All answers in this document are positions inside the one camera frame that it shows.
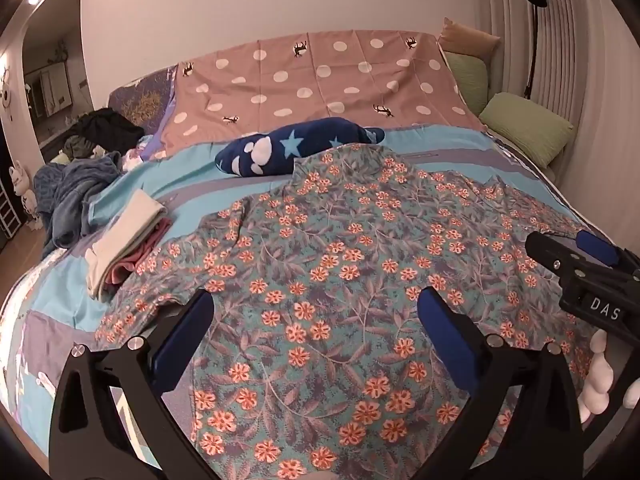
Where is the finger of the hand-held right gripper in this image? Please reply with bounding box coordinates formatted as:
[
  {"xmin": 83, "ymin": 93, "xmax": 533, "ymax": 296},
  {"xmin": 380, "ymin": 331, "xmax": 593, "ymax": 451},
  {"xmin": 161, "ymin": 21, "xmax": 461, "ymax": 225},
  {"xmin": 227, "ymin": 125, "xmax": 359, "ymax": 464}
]
[
  {"xmin": 574, "ymin": 229, "xmax": 640, "ymax": 283},
  {"xmin": 525, "ymin": 231, "xmax": 592, "ymax": 287}
]

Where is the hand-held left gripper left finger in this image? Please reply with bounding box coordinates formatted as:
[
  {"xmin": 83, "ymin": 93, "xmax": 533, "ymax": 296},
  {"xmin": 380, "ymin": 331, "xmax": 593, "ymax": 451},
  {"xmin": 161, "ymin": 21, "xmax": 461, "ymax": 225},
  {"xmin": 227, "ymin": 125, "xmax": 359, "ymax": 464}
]
[{"xmin": 48, "ymin": 289, "xmax": 216, "ymax": 480}]

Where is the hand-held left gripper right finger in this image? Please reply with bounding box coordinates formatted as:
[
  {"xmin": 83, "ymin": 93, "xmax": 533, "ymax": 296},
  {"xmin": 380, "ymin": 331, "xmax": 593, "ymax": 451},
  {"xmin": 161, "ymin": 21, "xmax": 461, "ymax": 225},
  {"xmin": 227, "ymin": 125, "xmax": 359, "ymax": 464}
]
[{"xmin": 417, "ymin": 286, "xmax": 586, "ymax": 480}]

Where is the teal floral shirt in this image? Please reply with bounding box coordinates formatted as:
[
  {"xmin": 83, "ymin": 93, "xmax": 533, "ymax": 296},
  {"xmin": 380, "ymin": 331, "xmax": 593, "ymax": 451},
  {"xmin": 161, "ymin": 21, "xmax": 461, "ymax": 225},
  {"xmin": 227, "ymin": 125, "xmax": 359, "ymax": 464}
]
[{"xmin": 95, "ymin": 144, "xmax": 606, "ymax": 480}]

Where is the black clothes heap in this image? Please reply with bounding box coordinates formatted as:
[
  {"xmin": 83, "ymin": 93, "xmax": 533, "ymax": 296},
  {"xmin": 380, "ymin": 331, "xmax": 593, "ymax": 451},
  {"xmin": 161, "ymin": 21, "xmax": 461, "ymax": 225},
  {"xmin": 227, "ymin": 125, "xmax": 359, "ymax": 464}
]
[{"xmin": 75, "ymin": 107, "xmax": 146, "ymax": 155}]

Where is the person's right hand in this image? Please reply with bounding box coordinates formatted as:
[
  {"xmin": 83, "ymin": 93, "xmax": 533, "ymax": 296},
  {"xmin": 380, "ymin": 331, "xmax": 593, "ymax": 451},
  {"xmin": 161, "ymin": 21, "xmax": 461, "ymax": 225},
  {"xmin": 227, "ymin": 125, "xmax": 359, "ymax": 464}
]
[{"xmin": 577, "ymin": 332, "xmax": 616, "ymax": 417}]

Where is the pink folded cloth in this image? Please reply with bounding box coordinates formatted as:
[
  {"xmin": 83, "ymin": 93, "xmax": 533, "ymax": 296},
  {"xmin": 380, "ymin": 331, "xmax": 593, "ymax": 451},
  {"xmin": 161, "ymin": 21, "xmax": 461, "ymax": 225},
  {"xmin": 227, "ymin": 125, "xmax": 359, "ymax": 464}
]
[{"xmin": 111, "ymin": 219, "xmax": 174, "ymax": 285}]

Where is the white folded cloth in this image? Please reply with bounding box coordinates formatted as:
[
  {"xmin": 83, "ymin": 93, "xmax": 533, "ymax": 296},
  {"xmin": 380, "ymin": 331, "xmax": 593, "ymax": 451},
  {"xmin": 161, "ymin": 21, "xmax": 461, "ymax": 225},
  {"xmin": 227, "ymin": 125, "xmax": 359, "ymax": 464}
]
[{"xmin": 84, "ymin": 190, "xmax": 168, "ymax": 302}]

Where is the large green pillow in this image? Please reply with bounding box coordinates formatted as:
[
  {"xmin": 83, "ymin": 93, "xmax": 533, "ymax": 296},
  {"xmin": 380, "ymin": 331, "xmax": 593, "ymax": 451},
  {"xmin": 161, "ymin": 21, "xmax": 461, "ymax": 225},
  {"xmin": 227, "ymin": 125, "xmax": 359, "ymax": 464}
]
[{"xmin": 479, "ymin": 92, "xmax": 576, "ymax": 169}]

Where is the blue-grey crumpled blanket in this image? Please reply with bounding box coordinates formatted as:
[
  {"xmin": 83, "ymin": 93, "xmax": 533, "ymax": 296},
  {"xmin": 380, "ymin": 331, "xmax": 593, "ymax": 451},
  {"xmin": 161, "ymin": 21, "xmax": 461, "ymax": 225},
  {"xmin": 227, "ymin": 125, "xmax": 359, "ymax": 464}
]
[{"xmin": 34, "ymin": 152, "xmax": 124, "ymax": 252}]

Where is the small green pillow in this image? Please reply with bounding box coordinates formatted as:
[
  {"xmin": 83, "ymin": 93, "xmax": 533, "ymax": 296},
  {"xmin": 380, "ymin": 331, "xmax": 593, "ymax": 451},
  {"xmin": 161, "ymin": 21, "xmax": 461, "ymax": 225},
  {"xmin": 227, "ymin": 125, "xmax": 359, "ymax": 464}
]
[{"xmin": 444, "ymin": 51, "xmax": 490, "ymax": 117}]

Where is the white cat figurine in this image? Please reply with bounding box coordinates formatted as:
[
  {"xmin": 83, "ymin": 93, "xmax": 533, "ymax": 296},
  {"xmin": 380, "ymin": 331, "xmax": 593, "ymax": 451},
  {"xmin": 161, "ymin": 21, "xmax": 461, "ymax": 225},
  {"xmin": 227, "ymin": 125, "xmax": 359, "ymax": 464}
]
[
  {"xmin": 22, "ymin": 190, "xmax": 42, "ymax": 227},
  {"xmin": 9, "ymin": 160, "xmax": 32, "ymax": 197}
]

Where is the navy star blanket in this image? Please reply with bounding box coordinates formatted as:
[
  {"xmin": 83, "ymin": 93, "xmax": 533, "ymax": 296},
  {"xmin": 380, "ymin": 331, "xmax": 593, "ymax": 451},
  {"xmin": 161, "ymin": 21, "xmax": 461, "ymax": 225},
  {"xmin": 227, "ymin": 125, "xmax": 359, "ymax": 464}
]
[{"xmin": 215, "ymin": 117, "xmax": 387, "ymax": 179}]

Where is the olive cloth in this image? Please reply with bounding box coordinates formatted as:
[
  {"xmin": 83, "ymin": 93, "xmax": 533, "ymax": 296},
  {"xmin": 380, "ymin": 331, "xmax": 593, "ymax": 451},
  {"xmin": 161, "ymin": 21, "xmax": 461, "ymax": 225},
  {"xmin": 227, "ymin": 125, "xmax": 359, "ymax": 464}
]
[{"xmin": 62, "ymin": 137, "xmax": 108, "ymax": 162}]

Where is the white ladder rack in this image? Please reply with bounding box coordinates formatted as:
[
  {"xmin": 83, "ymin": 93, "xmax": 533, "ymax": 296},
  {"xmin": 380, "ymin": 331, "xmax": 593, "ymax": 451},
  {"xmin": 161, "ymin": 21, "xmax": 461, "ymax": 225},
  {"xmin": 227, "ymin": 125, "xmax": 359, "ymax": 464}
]
[{"xmin": 0, "ymin": 180, "xmax": 22, "ymax": 237}]

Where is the tan pillow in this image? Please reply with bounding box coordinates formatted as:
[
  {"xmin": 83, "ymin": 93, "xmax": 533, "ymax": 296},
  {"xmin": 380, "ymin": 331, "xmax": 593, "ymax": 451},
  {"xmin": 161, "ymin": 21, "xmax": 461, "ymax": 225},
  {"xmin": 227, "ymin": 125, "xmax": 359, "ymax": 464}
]
[{"xmin": 437, "ymin": 17, "xmax": 502, "ymax": 59}]

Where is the purple patterned cover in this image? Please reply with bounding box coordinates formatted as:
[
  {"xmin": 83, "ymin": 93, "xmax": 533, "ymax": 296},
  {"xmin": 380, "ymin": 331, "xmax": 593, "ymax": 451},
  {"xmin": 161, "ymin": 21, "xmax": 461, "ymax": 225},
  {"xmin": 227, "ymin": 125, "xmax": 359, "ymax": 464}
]
[{"xmin": 109, "ymin": 66, "xmax": 179, "ymax": 161}]

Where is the pink polka dot sheet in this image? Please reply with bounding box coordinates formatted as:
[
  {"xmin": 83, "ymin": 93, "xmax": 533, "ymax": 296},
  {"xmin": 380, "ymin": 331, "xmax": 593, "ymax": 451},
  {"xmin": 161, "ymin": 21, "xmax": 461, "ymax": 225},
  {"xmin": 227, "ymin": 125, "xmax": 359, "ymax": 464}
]
[{"xmin": 162, "ymin": 30, "xmax": 488, "ymax": 157}]

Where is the white wall decoration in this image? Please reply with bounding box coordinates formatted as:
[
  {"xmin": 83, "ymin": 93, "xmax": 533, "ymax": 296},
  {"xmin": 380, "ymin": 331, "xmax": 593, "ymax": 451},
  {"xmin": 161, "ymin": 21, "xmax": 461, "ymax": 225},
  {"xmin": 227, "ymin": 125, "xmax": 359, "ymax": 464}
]
[{"xmin": 0, "ymin": 66, "xmax": 16, "ymax": 122}]

